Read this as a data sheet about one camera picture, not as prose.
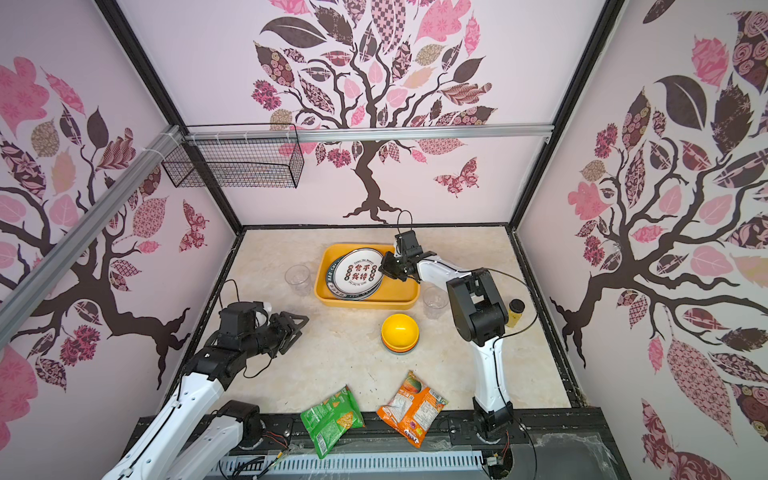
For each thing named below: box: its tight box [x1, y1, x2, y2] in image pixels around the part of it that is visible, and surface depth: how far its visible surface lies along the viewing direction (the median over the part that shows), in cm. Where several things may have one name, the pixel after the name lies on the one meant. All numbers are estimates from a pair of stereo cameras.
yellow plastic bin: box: [314, 244, 421, 310], surface depth 98 cm
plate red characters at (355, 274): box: [326, 248, 383, 301], surface depth 102 cm
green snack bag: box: [300, 385, 366, 459], surface depth 74 cm
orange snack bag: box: [376, 371, 449, 449], surface depth 76 cm
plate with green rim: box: [326, 248, 384, 301], surface depth 102 cm
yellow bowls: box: [381, 313, 421, 355], surface depth 89 cm
